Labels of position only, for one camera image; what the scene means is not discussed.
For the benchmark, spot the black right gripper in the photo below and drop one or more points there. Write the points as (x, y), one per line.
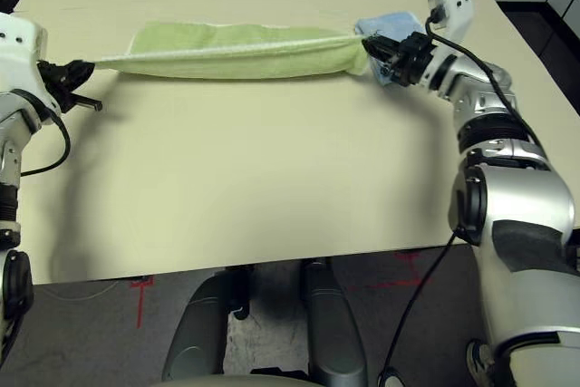
(414, 58)

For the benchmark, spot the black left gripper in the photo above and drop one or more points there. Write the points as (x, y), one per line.
(54, 79)

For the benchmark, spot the green terry towel white trim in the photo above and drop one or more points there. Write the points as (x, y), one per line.
(235, 56)

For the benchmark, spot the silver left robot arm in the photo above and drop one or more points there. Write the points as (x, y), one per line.
(9, 142)

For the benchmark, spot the folded blue terry towel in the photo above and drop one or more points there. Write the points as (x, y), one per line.
(394, 24)

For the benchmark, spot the red tape cross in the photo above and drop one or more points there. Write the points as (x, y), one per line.
(410, 264)
(139, 310)

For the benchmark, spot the grey right robot leg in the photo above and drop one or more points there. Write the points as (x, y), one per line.
(331, 328)

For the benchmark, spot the grey robot leg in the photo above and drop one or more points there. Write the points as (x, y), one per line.
(195, 341)
(331, 328)

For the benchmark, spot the grey left robot leg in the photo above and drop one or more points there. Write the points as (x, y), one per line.
(195, 341)

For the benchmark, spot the bystander sneaker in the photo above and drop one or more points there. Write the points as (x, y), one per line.
(389, 379)
(480, 360)

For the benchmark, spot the beige robot torso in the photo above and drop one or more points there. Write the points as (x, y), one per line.
(235, 380)

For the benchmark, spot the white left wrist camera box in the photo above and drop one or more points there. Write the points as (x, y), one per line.
(18, 42)

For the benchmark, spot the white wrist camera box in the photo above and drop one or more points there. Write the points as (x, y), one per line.
(18, 42)
(455, 2)

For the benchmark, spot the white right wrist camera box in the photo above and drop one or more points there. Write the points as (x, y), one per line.
(455, 2)

